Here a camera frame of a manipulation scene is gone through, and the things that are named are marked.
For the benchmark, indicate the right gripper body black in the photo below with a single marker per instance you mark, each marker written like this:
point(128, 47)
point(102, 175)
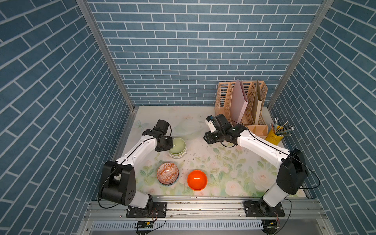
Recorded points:
point(220, 134)

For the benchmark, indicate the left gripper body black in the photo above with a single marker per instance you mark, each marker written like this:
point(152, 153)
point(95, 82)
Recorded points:
point(167, 143)

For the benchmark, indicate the light green bowl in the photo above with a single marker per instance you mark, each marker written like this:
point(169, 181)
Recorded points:
point(179, 145)

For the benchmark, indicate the white bowl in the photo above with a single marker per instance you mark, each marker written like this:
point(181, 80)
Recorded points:
point(176, 156)

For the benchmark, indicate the red patterned bowl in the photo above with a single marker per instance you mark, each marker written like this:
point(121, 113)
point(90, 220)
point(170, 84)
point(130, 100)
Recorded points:
point(168, 173)

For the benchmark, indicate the orange bowl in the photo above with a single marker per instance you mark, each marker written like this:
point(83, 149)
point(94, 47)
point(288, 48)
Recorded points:
point(197, 180)

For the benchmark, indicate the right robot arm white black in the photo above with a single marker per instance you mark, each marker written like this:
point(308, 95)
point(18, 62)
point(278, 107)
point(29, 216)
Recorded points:
point(291, 166)

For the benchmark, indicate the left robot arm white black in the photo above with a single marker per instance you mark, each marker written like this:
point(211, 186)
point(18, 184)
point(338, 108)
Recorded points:
point(118, 180)

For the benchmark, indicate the peach plastic file organizer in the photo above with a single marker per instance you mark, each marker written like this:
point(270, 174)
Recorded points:
point(223, 105)

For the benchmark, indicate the pink folder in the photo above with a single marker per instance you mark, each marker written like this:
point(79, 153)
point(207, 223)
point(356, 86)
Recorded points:
point(239, 102)

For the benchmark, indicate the beige folder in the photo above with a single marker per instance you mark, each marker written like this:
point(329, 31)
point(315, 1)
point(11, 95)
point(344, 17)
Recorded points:
point(256, 109)

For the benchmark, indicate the yellow pen cup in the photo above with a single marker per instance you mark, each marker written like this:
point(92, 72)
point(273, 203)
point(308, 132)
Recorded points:
point(273, 138)

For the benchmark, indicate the pens bundle in cup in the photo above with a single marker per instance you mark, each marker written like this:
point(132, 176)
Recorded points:
point(283, 130)

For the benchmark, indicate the green circuit board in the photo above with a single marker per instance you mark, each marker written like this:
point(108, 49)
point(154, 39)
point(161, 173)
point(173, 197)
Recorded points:
point(149, 225)

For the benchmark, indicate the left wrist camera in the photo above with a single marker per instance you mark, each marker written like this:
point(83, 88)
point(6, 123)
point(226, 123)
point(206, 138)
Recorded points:
point(163, 127)

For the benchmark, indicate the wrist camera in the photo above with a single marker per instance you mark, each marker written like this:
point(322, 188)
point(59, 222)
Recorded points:
point(163, 127)
point(218, 123)

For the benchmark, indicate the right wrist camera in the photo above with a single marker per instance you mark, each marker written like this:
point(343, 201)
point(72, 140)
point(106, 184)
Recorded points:
point(218, 123)

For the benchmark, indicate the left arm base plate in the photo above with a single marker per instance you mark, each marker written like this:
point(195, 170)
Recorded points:
point(152, 210)

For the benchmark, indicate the aluminium mounting rail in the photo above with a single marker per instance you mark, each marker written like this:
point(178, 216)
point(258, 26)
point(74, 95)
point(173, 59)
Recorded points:
point(205, 208)

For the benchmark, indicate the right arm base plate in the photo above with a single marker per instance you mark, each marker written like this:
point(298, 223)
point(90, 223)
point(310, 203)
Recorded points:
point(261, 209)

